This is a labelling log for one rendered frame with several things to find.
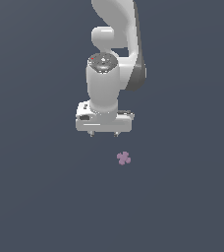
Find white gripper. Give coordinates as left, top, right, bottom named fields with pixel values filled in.
left=75, top=100, right=136, bottom=138

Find small purple cross-shaped object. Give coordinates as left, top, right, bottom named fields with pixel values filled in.
left=116, top=151, right=132, bottom=166

